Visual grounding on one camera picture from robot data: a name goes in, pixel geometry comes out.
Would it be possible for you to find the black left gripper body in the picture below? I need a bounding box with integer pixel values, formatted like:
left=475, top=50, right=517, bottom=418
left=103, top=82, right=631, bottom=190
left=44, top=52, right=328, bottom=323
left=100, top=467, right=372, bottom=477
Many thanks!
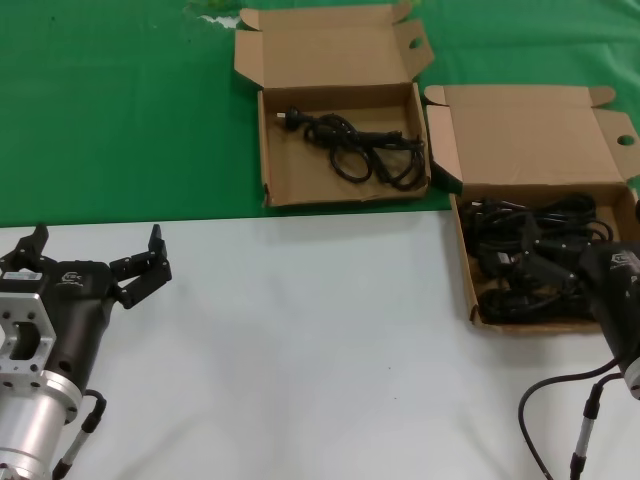
left=0, top=257, right=122, bottom=396

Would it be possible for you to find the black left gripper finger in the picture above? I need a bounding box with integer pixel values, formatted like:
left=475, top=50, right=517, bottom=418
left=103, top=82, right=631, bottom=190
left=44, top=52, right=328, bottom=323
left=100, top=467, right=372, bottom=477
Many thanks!
left=108, top=223, right=174, bottom=310
left=0, top=223, right=51, bottom=274

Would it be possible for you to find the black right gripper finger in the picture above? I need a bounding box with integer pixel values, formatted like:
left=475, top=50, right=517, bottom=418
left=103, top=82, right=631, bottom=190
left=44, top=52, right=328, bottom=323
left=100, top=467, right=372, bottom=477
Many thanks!
left=519, top=217, right=585, bottom=260
left=517, top=252, right=579, bottom=297

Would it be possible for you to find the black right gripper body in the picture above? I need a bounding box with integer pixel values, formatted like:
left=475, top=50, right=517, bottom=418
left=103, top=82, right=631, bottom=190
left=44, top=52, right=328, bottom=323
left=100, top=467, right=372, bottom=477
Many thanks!
left=574, top=239, right=640, bottom=375

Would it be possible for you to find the open cardboard parts box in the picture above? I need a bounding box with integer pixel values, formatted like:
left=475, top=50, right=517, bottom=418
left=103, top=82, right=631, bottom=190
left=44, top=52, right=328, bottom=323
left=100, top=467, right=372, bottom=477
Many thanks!
left=423, top=83, right=640, bottom=335

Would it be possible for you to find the cardboard box with torn corner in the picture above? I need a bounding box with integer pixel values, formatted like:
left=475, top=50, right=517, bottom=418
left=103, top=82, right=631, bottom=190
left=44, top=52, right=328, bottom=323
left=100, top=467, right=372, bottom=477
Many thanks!
left=232, top=0, right=435, bottom=209

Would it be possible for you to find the green tablecloth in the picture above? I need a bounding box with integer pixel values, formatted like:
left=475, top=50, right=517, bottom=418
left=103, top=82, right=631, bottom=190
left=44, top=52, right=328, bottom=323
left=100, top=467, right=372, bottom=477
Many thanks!
left=0, top=0, right=640, bottom=229

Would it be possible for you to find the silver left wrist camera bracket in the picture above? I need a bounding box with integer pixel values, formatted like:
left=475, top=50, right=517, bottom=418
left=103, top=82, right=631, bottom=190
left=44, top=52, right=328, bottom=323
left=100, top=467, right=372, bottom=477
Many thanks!
left=0, top=292, right=57, bottom=375

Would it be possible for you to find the left arm connector cable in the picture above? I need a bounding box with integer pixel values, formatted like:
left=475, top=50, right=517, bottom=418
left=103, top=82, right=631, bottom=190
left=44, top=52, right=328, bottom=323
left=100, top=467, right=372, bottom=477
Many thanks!
left=49, top=388, right=109, bottom=480

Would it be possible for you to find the arm connector cable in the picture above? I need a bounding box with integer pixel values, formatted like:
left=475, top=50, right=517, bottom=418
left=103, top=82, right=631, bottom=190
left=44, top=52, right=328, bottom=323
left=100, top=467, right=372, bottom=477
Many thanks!
left=567, top=372, right=624, bottom=480
left=49, top=388, right=109, bottom=480

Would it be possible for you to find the right arm connector cable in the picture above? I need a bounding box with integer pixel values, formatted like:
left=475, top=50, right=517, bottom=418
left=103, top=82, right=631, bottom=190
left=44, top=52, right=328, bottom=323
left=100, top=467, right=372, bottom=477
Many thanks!
left=567, top=372, right=624, bottom=480

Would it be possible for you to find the black looped right arm cable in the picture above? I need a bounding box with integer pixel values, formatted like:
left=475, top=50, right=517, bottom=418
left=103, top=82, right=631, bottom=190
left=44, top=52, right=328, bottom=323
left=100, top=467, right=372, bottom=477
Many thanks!
left=517, top=359, right=626, bottom=480

